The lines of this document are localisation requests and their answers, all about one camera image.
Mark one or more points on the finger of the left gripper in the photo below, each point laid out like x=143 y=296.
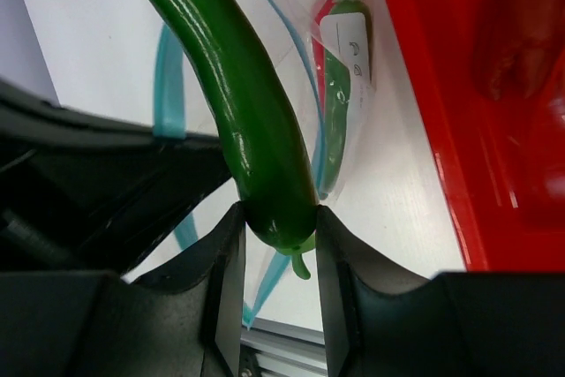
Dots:
x=86 y=192

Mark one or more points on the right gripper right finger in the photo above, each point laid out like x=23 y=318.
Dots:
x=381 y=319

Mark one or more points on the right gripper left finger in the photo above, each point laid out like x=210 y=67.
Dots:
x=181 y=319

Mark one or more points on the long green cucumber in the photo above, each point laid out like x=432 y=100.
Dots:
x=259 y=132

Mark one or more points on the green chili pepper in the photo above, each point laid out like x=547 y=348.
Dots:
x=346 y=34

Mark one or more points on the clear zip top bag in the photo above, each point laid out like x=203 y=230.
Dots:
x=285 y=29

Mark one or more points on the red chili pepper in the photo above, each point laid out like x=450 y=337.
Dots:
x=320 y=9

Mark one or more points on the red plastic tray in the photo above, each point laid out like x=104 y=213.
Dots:
x=488 y=76

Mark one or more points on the aluminium mounting rail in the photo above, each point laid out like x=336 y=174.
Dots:
x=270 y=348

